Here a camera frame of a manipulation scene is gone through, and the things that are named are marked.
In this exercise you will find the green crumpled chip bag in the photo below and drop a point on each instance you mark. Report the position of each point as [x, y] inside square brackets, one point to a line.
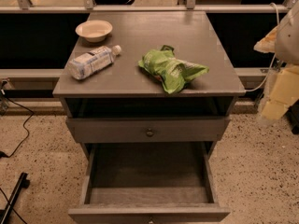
[173, 73]

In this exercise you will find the metal railing frame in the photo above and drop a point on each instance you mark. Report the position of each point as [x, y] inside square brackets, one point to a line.
[39, 34]

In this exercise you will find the grey wooden drawer cabinet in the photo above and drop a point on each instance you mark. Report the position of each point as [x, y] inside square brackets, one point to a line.
[125, 104]

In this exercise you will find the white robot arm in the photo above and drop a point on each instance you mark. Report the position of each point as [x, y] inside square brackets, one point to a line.
[283, 89]

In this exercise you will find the white ceramic bowl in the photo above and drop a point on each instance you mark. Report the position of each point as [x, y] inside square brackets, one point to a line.
[94, 31]

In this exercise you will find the grey drawer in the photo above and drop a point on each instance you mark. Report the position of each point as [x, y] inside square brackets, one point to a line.
[155, 183]
[125, 130]

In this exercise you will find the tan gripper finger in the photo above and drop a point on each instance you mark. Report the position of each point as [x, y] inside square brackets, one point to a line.
[267, 44]

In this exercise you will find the clear plastic water bottle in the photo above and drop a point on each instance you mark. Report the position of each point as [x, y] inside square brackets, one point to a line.
[93, 61]

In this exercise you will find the grey top drawer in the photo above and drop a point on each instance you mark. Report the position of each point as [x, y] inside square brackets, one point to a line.
[125, 130]

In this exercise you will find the black metal stand leg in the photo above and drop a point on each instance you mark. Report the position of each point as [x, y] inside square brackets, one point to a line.
[22, 183]

